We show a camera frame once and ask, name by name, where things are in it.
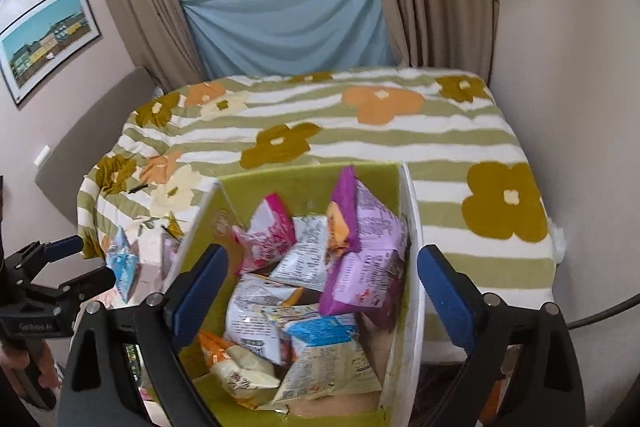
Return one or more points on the light blue snack packet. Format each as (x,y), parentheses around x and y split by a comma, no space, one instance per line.
(325,352)

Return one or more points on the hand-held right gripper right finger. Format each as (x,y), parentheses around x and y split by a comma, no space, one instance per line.
(445,292)

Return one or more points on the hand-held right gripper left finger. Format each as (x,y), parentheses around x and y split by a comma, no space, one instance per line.
(200,292)

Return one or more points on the white blue snack packet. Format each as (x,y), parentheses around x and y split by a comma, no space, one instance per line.
(122,264)

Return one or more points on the small pink purple snack packet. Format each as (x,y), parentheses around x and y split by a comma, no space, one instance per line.
(169,254)

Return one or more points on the large lilac snack packet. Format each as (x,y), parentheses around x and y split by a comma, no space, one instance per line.
(367,252)

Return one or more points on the green cardboard box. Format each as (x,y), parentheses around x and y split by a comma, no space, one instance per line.
(250,192)

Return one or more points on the framed wall poster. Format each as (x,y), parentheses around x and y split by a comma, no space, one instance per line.
(45,37)

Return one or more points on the floral striped blanket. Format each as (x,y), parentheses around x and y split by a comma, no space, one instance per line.
(400,142)

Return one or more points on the person's left hand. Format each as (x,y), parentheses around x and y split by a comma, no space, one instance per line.
(44,364)

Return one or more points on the blue cloth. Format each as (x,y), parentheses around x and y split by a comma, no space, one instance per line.
(285,27)

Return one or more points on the cream orange snack packet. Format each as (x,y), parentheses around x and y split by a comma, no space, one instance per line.
(235,367)

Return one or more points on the pink striped snack packet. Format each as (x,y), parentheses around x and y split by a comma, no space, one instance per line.
(265,237)

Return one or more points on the white orange snack packet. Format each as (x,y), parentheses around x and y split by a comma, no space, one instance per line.
(257,312)

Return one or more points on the grey white snack packet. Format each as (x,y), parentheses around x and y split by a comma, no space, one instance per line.
(305,257)

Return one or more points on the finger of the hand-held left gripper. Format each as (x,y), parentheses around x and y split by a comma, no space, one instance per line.
(65,247)
(85,282)

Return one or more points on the yellow black snack packet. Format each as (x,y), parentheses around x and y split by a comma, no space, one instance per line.
(173,227)

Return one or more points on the white wall switch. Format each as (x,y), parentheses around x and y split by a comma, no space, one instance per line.
(42,156)

